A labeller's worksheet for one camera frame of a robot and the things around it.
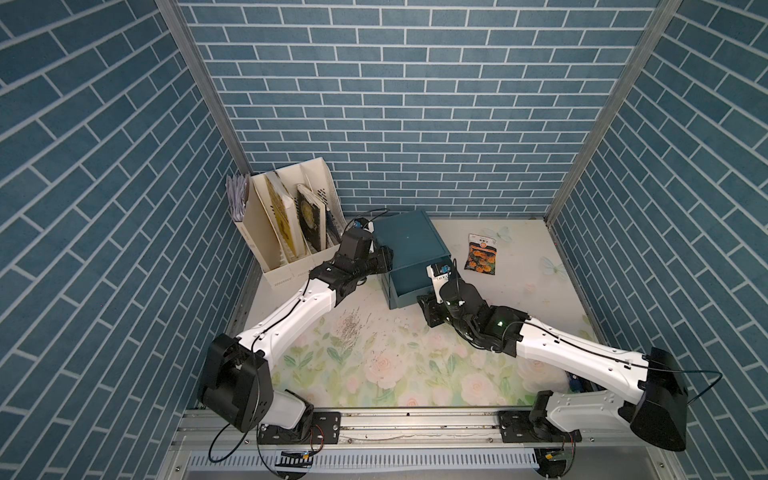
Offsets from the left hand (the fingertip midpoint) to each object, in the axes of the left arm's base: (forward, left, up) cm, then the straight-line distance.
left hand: (394, 255), depth 83 cm
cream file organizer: (+16, +45, -9) cm, 49 cm away
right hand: (-12, -8, -2) cm, 15 cm away
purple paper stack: (+17, +46, +8) cm, 50 cm away
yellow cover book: (+16, +35, -1) cm, 39 cm away
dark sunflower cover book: (+21, +28, -6) cm, 35 cm away
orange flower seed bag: (+17, -33, -21) cm, 43 cm away
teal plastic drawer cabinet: (+3, -6, +1) cm, 7 cm away
